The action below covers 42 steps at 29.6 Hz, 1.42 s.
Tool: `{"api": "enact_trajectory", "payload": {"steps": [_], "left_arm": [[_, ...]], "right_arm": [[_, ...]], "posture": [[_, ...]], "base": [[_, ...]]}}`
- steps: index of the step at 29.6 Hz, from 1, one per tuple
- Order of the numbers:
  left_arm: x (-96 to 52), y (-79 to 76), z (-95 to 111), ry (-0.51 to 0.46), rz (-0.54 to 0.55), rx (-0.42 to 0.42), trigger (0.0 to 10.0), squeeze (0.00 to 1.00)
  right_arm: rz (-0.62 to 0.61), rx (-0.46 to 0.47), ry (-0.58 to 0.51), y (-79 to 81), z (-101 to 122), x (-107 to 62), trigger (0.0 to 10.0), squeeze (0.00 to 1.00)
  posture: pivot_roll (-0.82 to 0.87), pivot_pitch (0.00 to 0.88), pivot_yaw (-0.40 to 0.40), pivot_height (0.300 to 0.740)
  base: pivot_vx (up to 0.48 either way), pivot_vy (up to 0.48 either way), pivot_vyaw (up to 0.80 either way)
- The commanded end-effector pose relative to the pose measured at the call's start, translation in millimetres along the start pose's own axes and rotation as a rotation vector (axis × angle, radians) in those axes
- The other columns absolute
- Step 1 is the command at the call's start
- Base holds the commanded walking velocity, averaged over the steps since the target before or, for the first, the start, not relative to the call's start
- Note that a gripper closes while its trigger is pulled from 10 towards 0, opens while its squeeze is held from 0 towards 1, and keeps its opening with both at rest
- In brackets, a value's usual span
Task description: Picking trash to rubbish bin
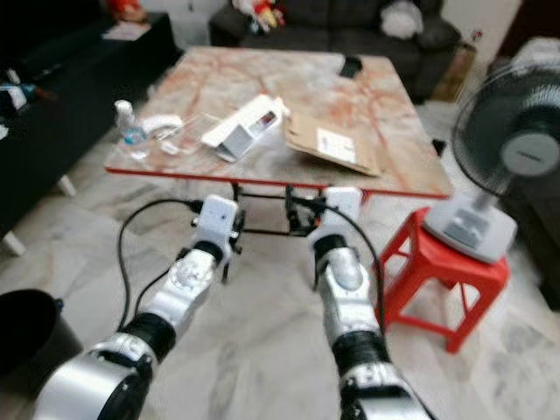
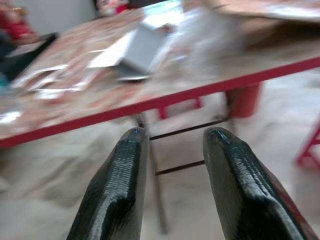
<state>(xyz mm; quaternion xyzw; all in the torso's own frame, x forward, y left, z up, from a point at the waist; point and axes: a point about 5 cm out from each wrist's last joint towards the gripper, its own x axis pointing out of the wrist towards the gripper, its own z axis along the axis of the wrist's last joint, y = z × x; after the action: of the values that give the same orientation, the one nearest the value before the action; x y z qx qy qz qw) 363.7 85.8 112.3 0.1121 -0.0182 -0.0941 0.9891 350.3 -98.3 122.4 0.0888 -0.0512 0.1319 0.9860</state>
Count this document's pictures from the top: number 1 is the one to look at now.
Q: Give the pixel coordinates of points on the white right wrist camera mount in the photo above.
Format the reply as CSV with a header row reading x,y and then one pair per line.
x,y
343,206

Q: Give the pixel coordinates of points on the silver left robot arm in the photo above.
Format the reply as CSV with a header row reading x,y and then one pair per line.
x,y
179,293

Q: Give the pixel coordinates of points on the white open carton box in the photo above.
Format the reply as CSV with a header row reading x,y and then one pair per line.
x,y
241,129

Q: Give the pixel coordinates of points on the small black object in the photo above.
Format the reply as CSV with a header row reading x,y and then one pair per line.
x,y
351,66

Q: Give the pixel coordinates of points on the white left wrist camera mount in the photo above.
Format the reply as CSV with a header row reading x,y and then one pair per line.
x,y
217,219

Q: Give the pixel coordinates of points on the black rubbish bucket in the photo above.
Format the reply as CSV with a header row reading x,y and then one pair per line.
x,y
35,332

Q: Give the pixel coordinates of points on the red ornament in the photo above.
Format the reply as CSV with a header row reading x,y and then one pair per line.
x,y
126,8

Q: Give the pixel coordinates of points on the clear plastic water bottle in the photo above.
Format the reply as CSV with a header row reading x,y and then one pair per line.
x,y
131,131

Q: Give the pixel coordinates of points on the red and yellow doll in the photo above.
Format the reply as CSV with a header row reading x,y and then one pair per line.
x,y
260,12

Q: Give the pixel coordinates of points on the white plush cushion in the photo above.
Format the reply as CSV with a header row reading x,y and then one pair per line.
x,y
401,19

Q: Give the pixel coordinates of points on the black fan with white base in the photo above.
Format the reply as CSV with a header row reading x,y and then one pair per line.
x,y
516,122

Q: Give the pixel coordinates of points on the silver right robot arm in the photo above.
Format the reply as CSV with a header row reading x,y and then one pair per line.
x,y
346,297

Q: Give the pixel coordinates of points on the red plastic stool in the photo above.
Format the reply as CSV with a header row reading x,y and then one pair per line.
x,y
455,271

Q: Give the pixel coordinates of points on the white curved foam piece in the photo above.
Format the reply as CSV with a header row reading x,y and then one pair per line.
x,y
162,124

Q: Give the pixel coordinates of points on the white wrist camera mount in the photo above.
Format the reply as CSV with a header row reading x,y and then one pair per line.
x,y
217,219
343,206

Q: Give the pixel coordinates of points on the marble table with red edge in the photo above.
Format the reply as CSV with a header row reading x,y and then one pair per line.
x,y
254,83

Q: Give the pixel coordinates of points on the white paper sheet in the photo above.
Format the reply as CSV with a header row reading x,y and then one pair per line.
x,y
127,31

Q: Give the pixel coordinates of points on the clear bubble wrap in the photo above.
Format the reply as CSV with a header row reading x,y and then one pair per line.
x,y
191,134

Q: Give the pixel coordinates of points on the white pillow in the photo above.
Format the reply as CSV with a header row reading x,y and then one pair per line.
x,y
538,52

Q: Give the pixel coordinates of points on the brown cardboard mailer with label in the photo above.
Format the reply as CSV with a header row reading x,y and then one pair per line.
x,y
328,143

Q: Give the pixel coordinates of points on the white and black gadget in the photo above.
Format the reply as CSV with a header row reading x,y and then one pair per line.
x,y
13,96

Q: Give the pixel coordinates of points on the black low cabinet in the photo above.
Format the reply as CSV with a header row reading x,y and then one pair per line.
x,y
79,96

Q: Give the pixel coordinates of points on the dark grey sofa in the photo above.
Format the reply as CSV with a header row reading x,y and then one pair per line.
x,y
341,31

